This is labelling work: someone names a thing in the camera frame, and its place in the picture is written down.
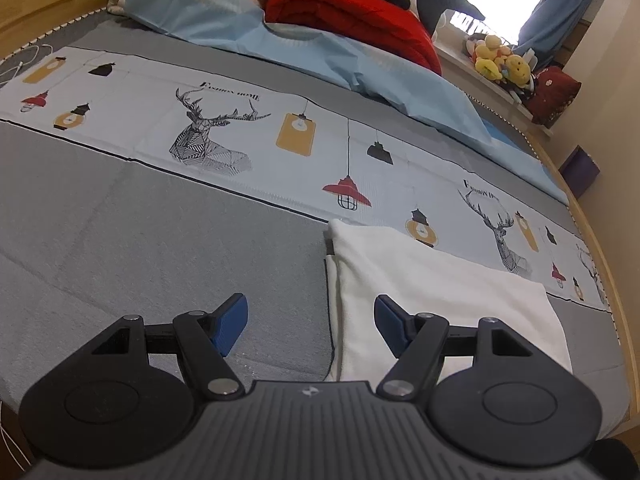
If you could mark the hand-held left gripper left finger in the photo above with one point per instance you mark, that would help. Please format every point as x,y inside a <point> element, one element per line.
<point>230,325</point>

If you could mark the blue curtain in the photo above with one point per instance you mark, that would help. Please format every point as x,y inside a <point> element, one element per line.
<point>565,5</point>

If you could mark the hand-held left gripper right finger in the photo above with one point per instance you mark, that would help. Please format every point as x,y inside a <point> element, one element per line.
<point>392,322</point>

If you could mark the purple box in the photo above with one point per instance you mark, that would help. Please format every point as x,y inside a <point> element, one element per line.
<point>580,170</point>

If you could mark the dark red cushion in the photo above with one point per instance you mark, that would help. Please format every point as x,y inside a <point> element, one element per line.
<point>552,92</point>

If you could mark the white towel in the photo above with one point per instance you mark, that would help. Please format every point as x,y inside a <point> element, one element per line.
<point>450,280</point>

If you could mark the yellow plush toy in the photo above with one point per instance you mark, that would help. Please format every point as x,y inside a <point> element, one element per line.
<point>517,67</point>
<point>487,55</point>

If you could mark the light blue quilt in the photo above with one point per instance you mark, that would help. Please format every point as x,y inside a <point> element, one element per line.
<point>300,50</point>

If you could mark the red blanket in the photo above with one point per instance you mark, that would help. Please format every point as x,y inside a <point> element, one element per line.
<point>350,15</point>

